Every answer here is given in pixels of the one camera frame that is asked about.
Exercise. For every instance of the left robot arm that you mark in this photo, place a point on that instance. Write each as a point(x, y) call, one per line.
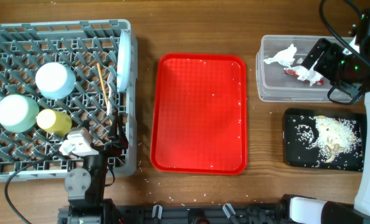
point(86, 185)

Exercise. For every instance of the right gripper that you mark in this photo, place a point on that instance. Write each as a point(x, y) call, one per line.
point(332, 51)

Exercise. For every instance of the clear plastic bin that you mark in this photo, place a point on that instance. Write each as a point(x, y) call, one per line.
point(275, 86)

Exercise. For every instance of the black plastic tray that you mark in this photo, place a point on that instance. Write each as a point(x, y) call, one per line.
point(297, 155)

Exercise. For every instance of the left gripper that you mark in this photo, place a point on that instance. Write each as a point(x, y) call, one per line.
point(119, 140)

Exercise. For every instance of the small light blue bowl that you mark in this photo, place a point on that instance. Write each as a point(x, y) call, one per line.
point(55, 81)

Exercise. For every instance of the red plastic tray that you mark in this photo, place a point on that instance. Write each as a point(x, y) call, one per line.
point(200, 114)

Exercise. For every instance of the grey dishwasher rack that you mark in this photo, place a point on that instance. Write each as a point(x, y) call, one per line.
point(78, 45)

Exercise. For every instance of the red snack wrapper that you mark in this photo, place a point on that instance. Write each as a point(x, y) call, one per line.
point(291, 72)

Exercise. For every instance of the white tissue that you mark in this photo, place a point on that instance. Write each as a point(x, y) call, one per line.
point(284, 57)
point(307, 75)

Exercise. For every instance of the white plastic fork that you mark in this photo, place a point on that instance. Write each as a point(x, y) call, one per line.
point(110, 92)

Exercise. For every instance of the yellow cup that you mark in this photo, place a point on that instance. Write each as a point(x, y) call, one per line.
point(53, 121)

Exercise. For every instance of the large light blue plate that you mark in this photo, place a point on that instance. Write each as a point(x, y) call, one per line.
point(124, 61)

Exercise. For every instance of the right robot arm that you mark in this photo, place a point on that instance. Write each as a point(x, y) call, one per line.
point(301, 209)

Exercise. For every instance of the green saucer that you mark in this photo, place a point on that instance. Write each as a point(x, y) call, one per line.
point(18, 113)

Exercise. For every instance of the food scraps and rice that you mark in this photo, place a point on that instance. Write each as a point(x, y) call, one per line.
point(331, 137)

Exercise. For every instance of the wooden chopstick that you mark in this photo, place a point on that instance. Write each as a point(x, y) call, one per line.
point(102, 83)

